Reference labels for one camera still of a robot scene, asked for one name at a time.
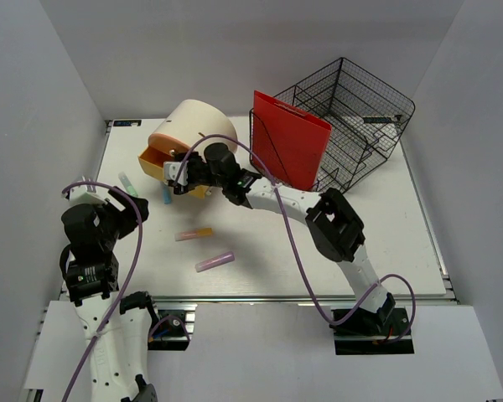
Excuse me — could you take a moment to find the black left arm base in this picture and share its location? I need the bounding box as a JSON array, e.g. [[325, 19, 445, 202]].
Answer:
[[119, 291, 193, 351]]

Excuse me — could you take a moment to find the aluminium front rail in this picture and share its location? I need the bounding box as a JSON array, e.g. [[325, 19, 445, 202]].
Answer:
[[153, 291, 457, 303]]

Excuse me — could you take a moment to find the green capped tube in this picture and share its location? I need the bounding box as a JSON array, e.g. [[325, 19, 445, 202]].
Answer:
[[118, 172, 138, 198]]

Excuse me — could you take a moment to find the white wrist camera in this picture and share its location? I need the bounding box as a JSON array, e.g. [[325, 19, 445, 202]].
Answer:
[[163, 162, 188, 187], [62, 184, 106, 207]]

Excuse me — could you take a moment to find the yellow bottom drawer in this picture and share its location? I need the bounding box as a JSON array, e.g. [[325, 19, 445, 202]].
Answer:
[[138, 147, 210, 199]]

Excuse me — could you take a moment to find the peach top drawer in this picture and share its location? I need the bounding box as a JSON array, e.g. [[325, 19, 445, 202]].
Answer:
[[148, 132, 190, 155]]

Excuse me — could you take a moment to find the cream semicircular drawer box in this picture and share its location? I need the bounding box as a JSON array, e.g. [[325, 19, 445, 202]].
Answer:
[[152, 100, 237, 147]]

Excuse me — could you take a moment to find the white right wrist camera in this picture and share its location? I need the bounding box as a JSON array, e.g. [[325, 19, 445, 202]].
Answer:
[[163, 162, 188, 187]]

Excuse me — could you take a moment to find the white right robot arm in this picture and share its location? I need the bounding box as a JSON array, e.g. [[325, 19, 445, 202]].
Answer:
[[163, 142, 395, 334]]

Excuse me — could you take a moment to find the orange capped pink tube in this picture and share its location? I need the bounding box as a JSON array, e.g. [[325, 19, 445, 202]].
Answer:
[[174, 228, 214, 242]]

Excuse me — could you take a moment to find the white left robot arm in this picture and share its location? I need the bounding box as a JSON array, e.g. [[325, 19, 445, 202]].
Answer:
[[60, 192, 161, 401]]

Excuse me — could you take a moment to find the blue tube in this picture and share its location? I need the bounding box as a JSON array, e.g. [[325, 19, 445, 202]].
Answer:
[[162, 185, 172, 205]]

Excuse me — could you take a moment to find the red file folder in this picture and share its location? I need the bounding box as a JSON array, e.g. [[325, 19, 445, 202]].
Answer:
[[250, 90, 332, 191]]

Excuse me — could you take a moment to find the purple tube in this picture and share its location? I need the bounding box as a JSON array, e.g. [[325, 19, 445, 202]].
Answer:
[[195, 251, 235, 273]]

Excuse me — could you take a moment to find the black wire mesh organizer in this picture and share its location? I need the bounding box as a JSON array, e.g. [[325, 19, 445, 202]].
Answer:
[[270, 57, 416, 193]]

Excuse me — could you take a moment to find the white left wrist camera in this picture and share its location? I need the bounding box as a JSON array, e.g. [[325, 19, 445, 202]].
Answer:
[[62, 184, 106, 207]]

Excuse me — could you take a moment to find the black label sticker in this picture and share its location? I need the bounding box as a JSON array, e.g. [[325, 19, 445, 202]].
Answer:
[[112, 120, 142, 127]]

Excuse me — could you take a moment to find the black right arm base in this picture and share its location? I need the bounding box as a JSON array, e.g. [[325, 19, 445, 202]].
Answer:
[[329, 307, 415, 356]]

